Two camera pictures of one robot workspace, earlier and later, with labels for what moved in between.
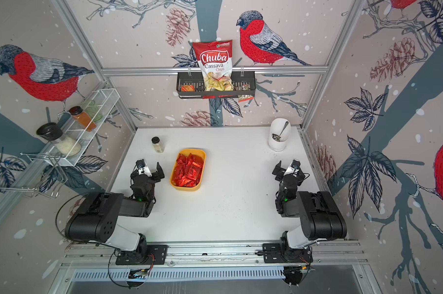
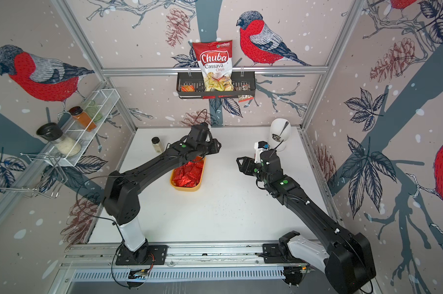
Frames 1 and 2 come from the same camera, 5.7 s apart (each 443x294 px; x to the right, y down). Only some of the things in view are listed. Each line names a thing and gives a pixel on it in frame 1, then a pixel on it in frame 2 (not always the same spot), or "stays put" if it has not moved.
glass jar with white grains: (52, 131) stays put
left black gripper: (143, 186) -> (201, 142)
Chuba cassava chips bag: (215, 59) stays put
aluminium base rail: (100, 255) stays put
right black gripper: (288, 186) -> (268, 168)
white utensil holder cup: (277, 125) stays put
